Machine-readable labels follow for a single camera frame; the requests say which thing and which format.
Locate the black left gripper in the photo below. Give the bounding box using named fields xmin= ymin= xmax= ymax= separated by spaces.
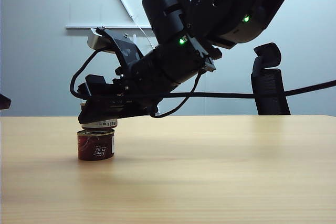
xmin=0 ymin=93 xmax=13 ymax=110

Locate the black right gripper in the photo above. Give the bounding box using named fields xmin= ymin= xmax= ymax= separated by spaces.
xmin=77 ymin=62 xmax=171 ymax=126

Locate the white label tomato can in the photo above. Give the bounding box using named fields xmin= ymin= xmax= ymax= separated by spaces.
xmin=79 ymin=102 xmax=118 ymax=131

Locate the dark red tomato can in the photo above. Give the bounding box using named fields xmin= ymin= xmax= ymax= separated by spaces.
xmin=76 ymin=129 xmax=116 ymax=162

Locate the black mesh office chair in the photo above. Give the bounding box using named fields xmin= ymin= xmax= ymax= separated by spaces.
xmin=250 ymin=42 xmax=291 ymax=116

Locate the black camera cable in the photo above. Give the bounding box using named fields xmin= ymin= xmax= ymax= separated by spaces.
xmin=69 ymin=50 xmax=98 ymax=99

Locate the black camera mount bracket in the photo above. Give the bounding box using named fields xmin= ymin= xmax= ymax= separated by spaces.
xmin=90 ymin=27 xmax=144 ymax=76

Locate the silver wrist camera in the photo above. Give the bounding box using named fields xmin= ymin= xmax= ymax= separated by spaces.
xmin=87 ymin=33 xmax=117 ymax=52

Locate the long horizontal white cable duct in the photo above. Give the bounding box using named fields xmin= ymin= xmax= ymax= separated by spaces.
xmin=65 ymin=24 xmax=153 ymax=30

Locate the thin black looped cable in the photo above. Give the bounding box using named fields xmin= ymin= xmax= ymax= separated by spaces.
xmin=150 ymin=71 xmax=203 ymax=118

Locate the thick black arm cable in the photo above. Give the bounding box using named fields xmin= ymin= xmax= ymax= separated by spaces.
xmin=123 ymin=79 xmax=336 ymax=102

